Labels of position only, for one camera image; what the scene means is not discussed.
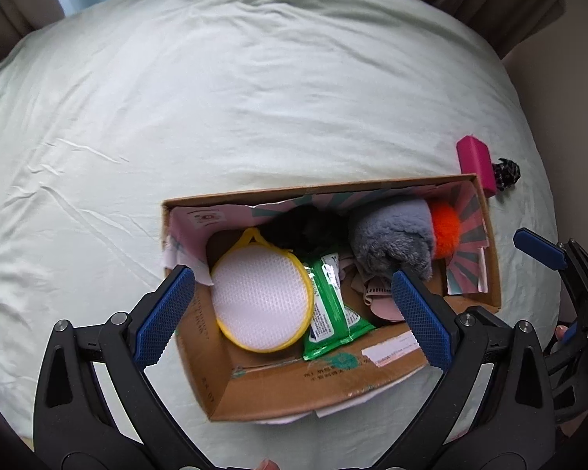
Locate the black sock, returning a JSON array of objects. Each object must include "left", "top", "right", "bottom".
[{"left": 258, "top": 205, "right": 356, "bottom": 262}]

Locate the person's right hand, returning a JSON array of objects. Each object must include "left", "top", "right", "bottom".
[{"left": 554, "top": 325, "right": 569, "bottom": 345}]

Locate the pink patterned cloth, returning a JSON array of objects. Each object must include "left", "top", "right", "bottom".
[{"left": 339, "top": 253, "right": 405, "bottom": 323}]

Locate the person's left hand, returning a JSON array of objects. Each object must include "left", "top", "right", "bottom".
[{"left": 257, "top": 459, "right": 280, "bottom": 470}]

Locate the yellow rimmed white mesh pad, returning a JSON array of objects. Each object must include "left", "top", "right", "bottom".
[{"left": 211, "top": 228, "right": 314, "bottom": 353}]

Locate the orange green fluffy pompom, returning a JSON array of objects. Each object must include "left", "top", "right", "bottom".
[{"left": 428, "top": 199, "right": 461, "bottom": 260}]

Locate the pink soft pouch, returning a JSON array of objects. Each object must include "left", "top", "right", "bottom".
[{"left": 456, "top": 135, "right": 497, "bottom": 197}]

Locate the green wet wipes pack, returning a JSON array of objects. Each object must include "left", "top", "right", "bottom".
[{"left": 303, "top": 253, "right": 375, "bottom": 361}]

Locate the black white patterned scrunchie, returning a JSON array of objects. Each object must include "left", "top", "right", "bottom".
[{"left": 493, "top": 158, "right": 521, "bottom": 192}]

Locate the grey fluffy soft toy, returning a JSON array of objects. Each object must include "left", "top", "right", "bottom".
[{"left": 351, "top": 196, "right": 436, "bottom": 281}]

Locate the cardboard box with pink lining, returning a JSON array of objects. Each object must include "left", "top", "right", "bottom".
[{"left": 162, "top": 174, "right": 501, "bottom": 421}]

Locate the pale green bed sheet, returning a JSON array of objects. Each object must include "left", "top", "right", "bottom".
[{"left": 0, "top": 0, "right": 560, "bottom": 470}]

